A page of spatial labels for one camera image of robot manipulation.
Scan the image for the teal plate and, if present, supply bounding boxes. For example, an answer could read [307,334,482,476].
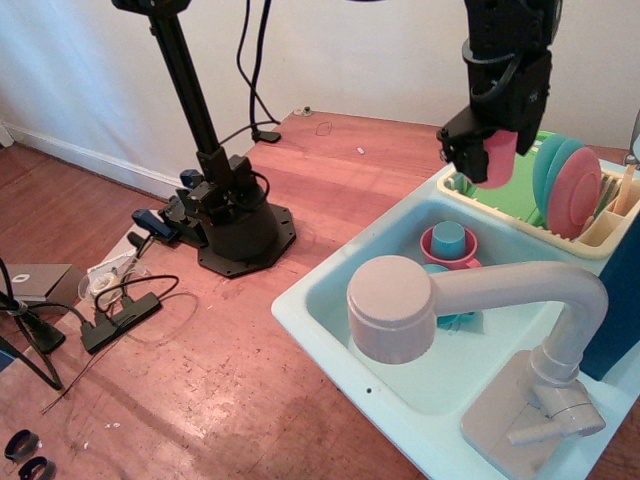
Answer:
[532,134,567,217]
[540,138,584,218]

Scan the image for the pink plastic cup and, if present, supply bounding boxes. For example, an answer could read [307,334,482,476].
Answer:
[477,130,518,189]

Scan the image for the cream dish rack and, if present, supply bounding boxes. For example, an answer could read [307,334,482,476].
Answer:
[436,161,639,259]

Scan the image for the blue cup in sink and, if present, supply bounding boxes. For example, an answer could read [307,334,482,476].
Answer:
[431,221,466,260]

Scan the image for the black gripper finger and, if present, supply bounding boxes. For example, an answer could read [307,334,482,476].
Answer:
[437,134,489,183]

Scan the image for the black tripod leg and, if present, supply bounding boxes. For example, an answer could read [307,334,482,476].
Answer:
[0,259,64,391]

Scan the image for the green cutting board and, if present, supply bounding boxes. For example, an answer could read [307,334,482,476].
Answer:
[466,130,552,227]

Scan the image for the black velcro strap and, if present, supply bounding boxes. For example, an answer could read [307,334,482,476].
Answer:
[18,456,57,480]
[3,429,41,460]

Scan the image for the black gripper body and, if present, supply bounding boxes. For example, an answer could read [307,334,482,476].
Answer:
[437,47,552,155]

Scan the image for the blue clamp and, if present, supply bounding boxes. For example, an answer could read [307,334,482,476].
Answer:
[131,209,178,243]

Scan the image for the black hanging cable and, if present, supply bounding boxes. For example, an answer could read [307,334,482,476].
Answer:
[234,0,282,144]

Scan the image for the dark blue sink backboard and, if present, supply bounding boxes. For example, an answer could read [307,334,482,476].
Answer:
[580,216,639,380]

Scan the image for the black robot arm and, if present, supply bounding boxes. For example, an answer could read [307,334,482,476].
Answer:
[118,1,562,278]

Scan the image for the orange utensil in rack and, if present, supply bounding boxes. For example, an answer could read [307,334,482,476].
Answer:
[613,163,636,215]

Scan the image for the black usb hub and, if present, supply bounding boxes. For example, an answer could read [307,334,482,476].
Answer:
[81,293,162,355]

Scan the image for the light blue toy sink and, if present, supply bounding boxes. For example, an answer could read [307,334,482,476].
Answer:
[272,167,639,479]

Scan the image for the clear plastic bag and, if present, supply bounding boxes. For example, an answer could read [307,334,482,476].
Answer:
[78,252,148,308]

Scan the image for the teal cup behind faucet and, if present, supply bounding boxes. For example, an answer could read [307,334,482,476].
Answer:
[422,263,479,329]

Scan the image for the pink plate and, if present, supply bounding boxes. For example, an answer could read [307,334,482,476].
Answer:
[546,147,602,240]

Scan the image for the pink bowl in sink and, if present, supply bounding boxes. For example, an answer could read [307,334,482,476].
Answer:
[420,226,481,270]

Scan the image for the grey toy faucet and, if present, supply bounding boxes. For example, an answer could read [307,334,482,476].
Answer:
[345,255,610,478]

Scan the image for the black power plug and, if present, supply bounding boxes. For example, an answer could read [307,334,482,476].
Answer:
[19,312,66,354]

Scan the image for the grey box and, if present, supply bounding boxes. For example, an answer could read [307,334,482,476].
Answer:
[6,264,84,314]

